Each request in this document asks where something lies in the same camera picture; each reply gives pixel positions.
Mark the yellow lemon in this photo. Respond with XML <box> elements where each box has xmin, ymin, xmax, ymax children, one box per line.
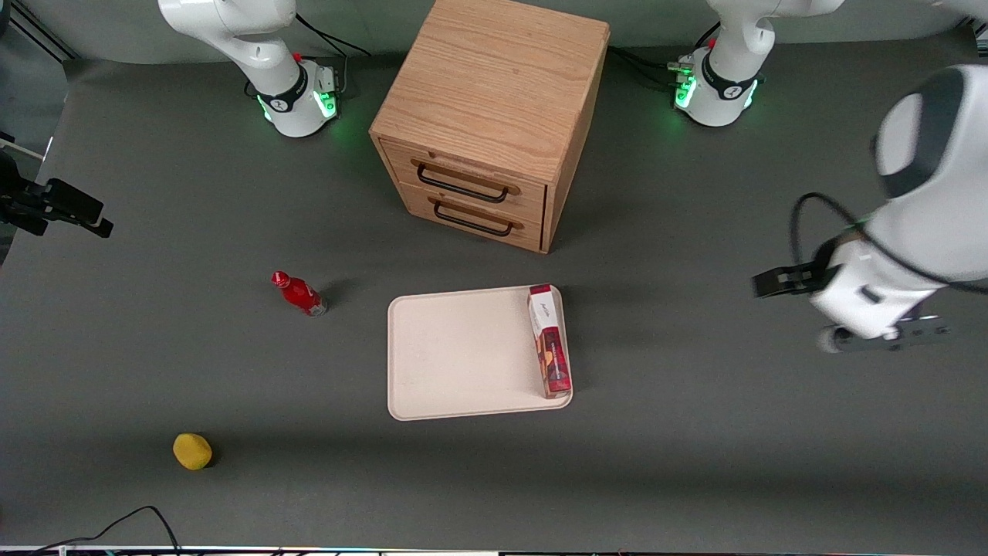
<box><xmin>172</xmin><ymin>432</ymin><xmax>214</xmax><ymax>471</ymax></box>

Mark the large wooden drawer front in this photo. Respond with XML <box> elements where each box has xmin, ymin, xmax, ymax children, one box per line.
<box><xmin>378</xmin><ymin>139</ymin><xmax>548</xmax><ymax>225</ymax></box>

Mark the black right arm base cable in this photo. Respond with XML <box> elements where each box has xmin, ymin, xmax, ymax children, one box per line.
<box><xmin>296</xmin><ymin>12</ymin><xmax>373</xmax><ymax>97</ymax></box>

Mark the small wooden drawer front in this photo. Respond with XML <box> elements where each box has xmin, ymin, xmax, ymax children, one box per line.
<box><xmin>397</xmin><ymin>183</ymin><xmax>546</xmax><ymax>254</ymax></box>

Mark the short black drawer handle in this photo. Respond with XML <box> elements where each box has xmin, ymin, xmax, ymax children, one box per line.
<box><xmin>432</xmin><ymin>198</ymin><xmax>515</xmax><ymax>238</ymax></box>

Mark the beige plastic tray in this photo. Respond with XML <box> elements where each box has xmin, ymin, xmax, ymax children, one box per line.
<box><xmin>387</xmin><ymin>284</ymin><xmax>574</xmax><ymax>422</ymax></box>

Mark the red soda bottle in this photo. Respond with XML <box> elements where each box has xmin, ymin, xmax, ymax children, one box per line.
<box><xmin>271</xmin><ymin>270</ymin><xmax>329</xmax><ymax>318</ymax></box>

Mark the black arm base cable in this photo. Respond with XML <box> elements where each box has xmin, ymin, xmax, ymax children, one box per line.
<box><xmin>296</xmin><ymin>12</ymin><xmax>373</xmax><ymax>97</ymax></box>
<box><xmin>607</xmin><ymin>22</ymin><xmax>722</xmax><ymax>87</ymax></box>

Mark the long black drawer handle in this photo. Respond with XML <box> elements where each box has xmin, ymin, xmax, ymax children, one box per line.
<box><xmin>416</xmin><ymin>161</ymin><xmax>511</xmax><ymax>205</ymax></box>

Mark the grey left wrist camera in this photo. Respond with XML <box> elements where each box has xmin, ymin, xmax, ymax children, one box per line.
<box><xmin>818</xmin><ymin>314</ymin><xmax>952</xmax><ymax>354</ymax></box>

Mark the black left arm base cable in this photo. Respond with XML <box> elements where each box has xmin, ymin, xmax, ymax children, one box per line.
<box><xmin>607</xmin><ymin>22</ymin><xmax>722</xmax><ymax>87</ymax></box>

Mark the wooden drawer cabinet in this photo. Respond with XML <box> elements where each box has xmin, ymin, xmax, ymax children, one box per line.
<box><xmin>369</xmin><ymin>0</ymin><xmax>611</xmax><ymax>255</ymax></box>

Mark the black cable on table edge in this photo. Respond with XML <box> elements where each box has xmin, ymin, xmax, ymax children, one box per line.
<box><xmin>31</xmin><ymin>506</ymin><xmax>183</xmax><ymax>554</ymax></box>

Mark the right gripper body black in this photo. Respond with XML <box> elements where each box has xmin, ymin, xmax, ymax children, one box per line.
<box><xmin>0</xmin><ymin>149</ymin><xmax>50</xmax><ymax>237</ymax></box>

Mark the red cookie box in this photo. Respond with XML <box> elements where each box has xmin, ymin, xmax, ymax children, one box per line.
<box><xmin>527</xmin><ymin>283</ymin><xmax>574</xmax><ymax>400</ymax></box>

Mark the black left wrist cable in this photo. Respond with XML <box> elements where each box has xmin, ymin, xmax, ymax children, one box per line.
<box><xmin>788</xmin><ymin>192</ymin><xmax>988</xmax><ymax>296</ymax></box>

